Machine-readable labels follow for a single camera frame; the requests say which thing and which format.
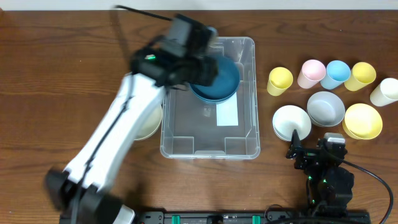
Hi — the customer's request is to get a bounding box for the white bowl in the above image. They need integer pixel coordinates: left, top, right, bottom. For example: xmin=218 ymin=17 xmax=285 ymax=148
xmin=272 ymin=105 xmax=312 ymax=141

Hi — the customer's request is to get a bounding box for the yellow bowl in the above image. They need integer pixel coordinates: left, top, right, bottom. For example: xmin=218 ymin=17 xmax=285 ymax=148
xmin=342 ymin=103 xmax=383 ymax=140

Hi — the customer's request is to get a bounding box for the dark blue bowl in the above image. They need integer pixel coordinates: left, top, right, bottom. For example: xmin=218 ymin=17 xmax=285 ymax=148
xmin=192 ymin=91 xmax=236 ymax=105
xmin=190 ymin=55 xmax=240 ymax=100

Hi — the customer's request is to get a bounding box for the beige bowl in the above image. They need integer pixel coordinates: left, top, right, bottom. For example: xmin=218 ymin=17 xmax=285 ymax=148
xmin=135 ymin=105 xmax=163 ymax=141

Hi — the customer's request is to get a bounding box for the clear plastic storage container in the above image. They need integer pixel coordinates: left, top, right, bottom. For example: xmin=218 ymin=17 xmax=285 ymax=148
xmin=160 ymin=37 xmax=261 ymax=160

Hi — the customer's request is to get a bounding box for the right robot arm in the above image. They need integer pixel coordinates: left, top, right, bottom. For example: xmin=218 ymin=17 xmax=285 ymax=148
xmin=285 ymin=129 xmax=354 ymax=218

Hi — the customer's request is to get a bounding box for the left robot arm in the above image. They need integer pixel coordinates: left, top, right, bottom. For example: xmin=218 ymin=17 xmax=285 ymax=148
xmin=44 ymin=14 xmax=218 ymax=223

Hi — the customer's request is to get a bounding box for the grey bowl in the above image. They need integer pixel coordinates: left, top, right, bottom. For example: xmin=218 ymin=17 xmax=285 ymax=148
xmin=307 ymin=91 xmax=346 ymax=127

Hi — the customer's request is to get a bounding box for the yellow cup left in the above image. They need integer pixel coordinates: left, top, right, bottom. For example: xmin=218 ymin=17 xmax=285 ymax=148
xmin=267 ymin=67 xmax=294 ymax=96

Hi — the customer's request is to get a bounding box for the yellow cup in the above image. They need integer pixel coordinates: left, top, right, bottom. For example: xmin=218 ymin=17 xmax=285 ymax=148
xmin=344 ymin=62 xmax=377 ymax=91
xmin=267 ymin=67 xmax=294 ymax=96

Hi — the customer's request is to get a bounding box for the pink cup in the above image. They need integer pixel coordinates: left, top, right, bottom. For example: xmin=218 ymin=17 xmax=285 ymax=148
xmin=297 ymin=59 xmax=326 ymax=89

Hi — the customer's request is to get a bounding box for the light blue cup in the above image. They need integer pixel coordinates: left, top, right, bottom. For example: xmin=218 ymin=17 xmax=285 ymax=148
xmin=320 ymin=60 xmax=351 ymax=90

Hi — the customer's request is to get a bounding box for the cream white cup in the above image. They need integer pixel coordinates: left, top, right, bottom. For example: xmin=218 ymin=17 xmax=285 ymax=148
xmin=370 ymin=78 xmax=398 ymax=107

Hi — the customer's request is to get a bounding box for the yellow cup right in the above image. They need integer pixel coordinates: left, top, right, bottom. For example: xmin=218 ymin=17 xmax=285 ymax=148
xmin=344 ymin=62 xmax=377 ymax=91

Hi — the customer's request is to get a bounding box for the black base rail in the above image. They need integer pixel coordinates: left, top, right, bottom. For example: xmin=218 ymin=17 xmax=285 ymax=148
xmin=133 ymin=210 xmax=371 ymax=224

